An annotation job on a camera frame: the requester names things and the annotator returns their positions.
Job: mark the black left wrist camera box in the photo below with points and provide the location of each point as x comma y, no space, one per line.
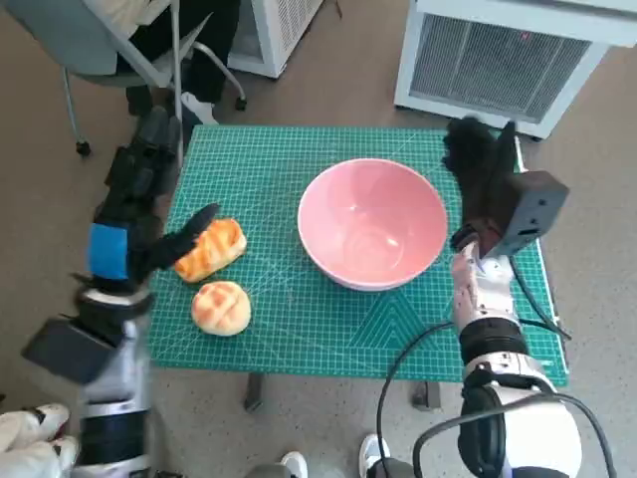
69,351

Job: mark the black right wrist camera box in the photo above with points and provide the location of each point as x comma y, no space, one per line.
535,209

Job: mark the round toy bread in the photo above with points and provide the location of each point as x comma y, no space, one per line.
221,309

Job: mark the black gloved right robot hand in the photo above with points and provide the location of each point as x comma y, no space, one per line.
485,169

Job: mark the pink bowl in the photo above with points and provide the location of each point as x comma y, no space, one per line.
373,224

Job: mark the large white air purifier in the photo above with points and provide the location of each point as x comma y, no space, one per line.
497,55

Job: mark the small white grille appliance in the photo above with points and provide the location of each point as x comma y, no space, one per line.
283,30

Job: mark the oblong striped toy bread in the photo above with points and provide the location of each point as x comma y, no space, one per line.
219,249

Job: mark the black table leg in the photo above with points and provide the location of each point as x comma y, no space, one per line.
254,393
427,397

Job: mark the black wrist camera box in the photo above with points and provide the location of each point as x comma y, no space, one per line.
535,209
69,351

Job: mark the person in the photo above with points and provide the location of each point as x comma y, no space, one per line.
209,55
30,438

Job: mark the green cutting mat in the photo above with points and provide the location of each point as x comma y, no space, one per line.
308,328

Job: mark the white shoe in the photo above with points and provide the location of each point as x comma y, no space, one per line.
374,450
296,465

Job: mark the grey office chair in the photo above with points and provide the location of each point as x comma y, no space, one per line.
64,45

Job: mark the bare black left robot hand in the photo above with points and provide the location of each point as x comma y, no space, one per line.
134,199

